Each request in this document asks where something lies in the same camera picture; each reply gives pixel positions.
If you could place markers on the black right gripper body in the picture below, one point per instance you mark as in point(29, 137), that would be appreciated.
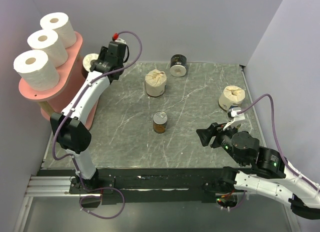
point(222, 136)

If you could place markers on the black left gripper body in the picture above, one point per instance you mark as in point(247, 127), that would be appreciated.
point(104, 51)

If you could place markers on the black roll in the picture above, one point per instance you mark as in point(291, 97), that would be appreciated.
point(87, 62)
point(178, 65)

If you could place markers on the white toilet roll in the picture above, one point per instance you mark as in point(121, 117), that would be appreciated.
point(36, 69)
point(48, 41)
point(60, 23)

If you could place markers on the white toilet roll front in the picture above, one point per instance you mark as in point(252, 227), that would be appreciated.
point(48, 41)

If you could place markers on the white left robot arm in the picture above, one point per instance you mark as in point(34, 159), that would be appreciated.
point(69, 127)

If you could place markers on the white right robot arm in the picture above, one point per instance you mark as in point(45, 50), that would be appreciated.
point(269, 175)

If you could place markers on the pink three-tier shelf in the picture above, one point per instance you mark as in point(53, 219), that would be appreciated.
point(70, 81)

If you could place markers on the beige wrapped roll right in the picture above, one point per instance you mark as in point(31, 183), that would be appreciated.
point(232, 96)

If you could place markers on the beige wrapped roll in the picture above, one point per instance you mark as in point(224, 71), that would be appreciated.
point(155, 82)
point(232, 96)

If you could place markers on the tin can orange label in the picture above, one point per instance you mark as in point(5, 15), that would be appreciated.
point(160, 120)

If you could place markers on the beige wrapped roll centre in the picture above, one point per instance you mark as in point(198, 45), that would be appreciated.
point(155, 82)

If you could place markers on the black wrapped roll lying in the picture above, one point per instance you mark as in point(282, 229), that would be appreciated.
point(178, 65)

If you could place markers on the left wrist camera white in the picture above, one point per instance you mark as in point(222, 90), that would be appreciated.
point(116, 38)

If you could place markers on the aluminium frame rail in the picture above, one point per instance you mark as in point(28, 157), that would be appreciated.
point(40, 187)

